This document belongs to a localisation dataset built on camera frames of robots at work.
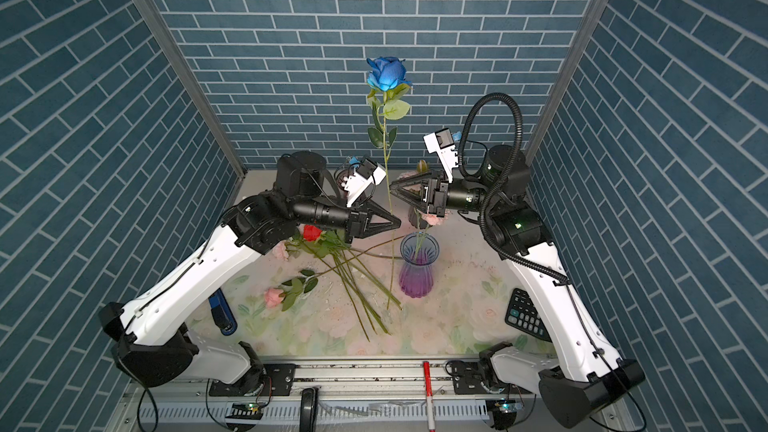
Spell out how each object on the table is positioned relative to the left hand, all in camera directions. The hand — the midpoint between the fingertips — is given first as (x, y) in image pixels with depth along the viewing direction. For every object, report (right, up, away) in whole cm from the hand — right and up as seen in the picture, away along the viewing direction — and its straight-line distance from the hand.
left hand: (396, 225), depth 55 cm
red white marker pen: (+8, -43, +16) cm, 47 cm away
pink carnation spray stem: (+6, 0, +16) cm, 17 cm away
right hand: (-1, +7, -2) cm, 7 cm away
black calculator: (+35, -28, +28) cm, 53 cm away
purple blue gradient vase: (+6, -10, +24) cm, 26 cm away
